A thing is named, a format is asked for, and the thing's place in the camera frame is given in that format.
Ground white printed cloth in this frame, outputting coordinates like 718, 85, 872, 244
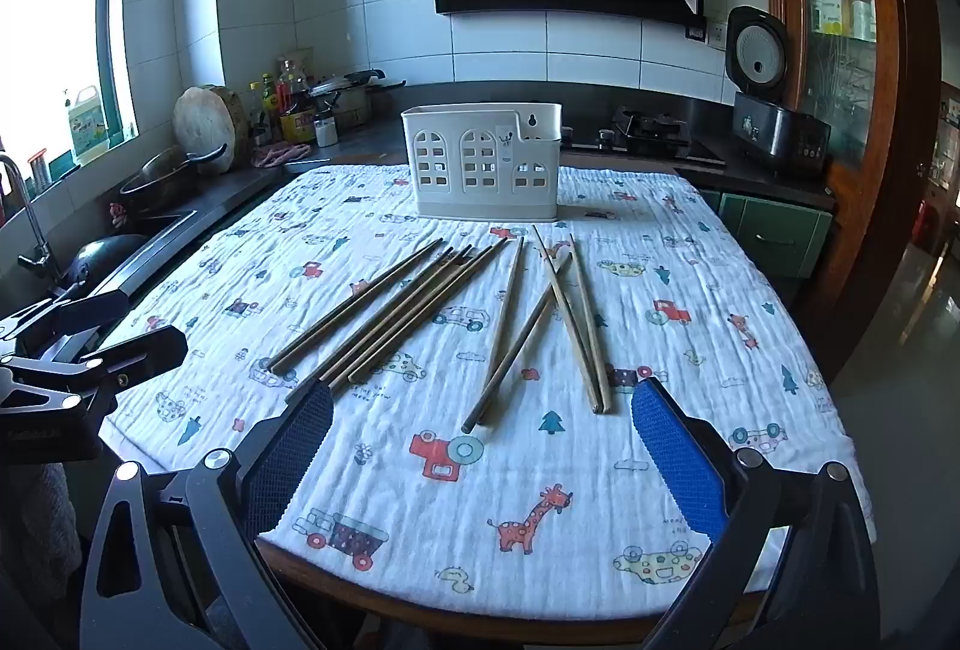
101, 164, 877, 621

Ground metal pan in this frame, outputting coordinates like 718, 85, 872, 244
120, 143, 227, 216

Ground pink rag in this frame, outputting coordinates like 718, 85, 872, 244
251, 141, 312, 169

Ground wooden glass cabinet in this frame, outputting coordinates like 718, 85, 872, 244
754, 0, 942, 388

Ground window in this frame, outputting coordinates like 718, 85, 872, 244
0, 0, 143, 223

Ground green cabinet door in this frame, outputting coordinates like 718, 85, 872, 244
697, 185, 835, 280

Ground person's left forearm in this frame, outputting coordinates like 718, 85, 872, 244
0, 462, 83, 606

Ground round wooden cutting board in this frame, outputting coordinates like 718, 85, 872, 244
172, 85, 250, 175

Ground white plastic utensil holder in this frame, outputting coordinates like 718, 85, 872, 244
401, 102, 563, 223

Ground metal faucet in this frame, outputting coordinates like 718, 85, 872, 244
0, 153, 57, 280

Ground black rice cooker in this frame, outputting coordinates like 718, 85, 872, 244
724, 5, 833, 175

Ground metal pot with lid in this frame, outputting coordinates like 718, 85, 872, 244
309, 68, 406, 133

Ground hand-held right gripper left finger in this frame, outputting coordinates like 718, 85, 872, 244
79, 378, 335, 650

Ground detergent jug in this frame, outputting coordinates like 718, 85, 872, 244
66, 86, 112, 165

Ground black wok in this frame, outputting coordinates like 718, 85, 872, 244
64, 233, 151, 291

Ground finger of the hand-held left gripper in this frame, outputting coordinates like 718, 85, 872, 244
0, 325, 188, 415
0, 288, 133, 362

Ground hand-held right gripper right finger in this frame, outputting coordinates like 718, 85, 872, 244
631, 376, 882, 650

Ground black gas stove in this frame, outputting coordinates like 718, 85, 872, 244
562, 106, 725, 167

